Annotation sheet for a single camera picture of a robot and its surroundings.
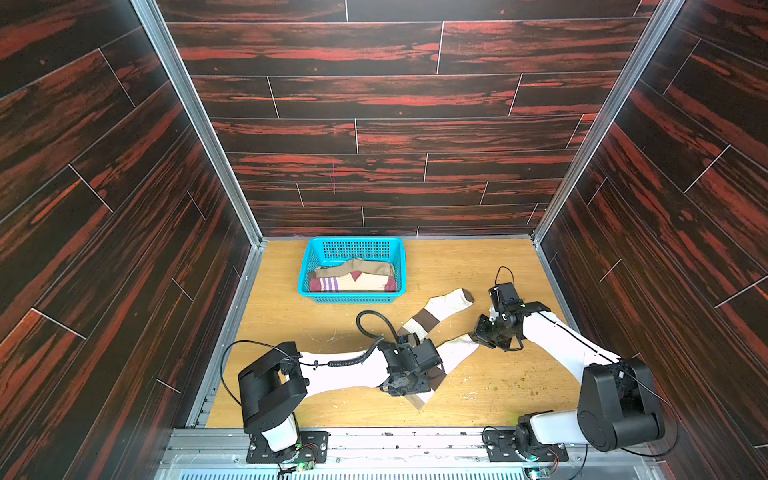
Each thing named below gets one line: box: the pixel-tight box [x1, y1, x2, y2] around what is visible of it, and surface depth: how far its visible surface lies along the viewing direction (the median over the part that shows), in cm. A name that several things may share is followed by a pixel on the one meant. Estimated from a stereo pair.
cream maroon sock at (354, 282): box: [309, 271, 397, 293], surface depth 104 cm
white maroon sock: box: [397, 288, 475, 341], surface depth 101 cm
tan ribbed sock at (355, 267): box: [309, 258, 395, 278], surface depth 108 cm
